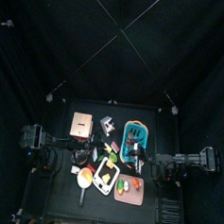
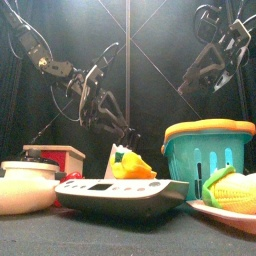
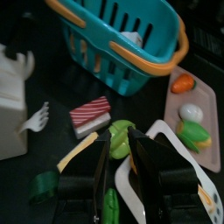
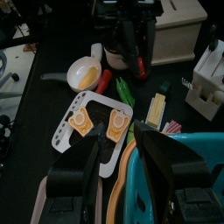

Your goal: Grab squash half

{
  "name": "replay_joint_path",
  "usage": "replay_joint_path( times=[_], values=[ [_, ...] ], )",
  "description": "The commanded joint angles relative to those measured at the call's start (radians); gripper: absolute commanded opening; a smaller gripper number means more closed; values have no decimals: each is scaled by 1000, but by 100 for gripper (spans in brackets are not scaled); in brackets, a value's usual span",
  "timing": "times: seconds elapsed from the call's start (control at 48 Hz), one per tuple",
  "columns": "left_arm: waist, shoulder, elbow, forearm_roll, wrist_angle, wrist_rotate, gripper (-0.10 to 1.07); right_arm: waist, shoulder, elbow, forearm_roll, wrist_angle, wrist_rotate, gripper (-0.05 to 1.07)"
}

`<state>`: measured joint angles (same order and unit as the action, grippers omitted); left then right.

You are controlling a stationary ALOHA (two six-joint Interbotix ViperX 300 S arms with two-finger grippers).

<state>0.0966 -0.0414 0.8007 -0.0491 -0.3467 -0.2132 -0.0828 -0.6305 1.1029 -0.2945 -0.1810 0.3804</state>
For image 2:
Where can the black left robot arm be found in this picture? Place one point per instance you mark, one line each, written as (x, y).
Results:
(36, 53)

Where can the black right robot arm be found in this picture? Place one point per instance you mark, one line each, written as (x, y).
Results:
(245, 10)

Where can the yellow toy squash half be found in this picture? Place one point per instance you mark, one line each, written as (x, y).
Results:
(131, 166)

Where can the wooden box with red front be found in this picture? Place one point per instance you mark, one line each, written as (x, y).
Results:
(63, 156)

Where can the red toy piece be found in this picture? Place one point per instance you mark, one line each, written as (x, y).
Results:
(70, 176)

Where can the grey toy kitchen scale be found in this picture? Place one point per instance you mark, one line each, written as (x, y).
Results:
(123, 196)

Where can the teal basket with orange rim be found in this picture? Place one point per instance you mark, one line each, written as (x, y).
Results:
(200, 150)

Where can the white toy cooking pot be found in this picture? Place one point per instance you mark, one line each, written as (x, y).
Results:
(25, 186)

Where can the yellow toy corn cob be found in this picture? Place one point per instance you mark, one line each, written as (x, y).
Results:
(230, 193)

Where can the white plate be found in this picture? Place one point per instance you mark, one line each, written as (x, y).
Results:
(226, 216)

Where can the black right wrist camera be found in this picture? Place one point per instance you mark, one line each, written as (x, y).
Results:
(208, 23)

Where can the metal frame pole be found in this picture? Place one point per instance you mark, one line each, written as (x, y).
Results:
(128, 60)

